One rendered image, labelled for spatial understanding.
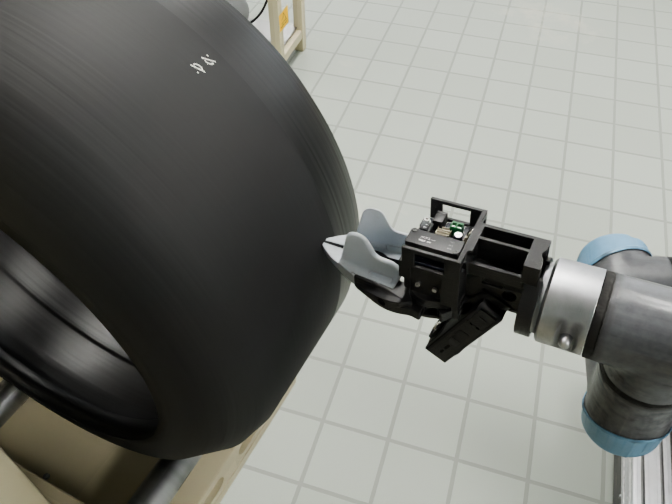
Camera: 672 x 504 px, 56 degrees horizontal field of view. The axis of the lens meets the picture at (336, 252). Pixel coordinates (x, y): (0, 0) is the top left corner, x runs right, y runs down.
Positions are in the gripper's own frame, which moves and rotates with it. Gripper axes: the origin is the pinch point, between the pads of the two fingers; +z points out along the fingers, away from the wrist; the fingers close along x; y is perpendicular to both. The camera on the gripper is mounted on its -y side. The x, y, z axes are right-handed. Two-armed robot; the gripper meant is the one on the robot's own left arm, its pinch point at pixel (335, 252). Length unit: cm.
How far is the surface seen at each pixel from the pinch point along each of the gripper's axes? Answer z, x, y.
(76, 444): 40, 17, -41
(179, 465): 18.1, 15.7, -32.1
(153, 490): 18.9, 20.0, -31.7
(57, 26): 18.7, 6.8, 24.0
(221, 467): 15.6, 11.7, -37.9
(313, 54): 138, -222, -112
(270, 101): 6.7, -2.5, 14.3
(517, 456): -18, -56, -127
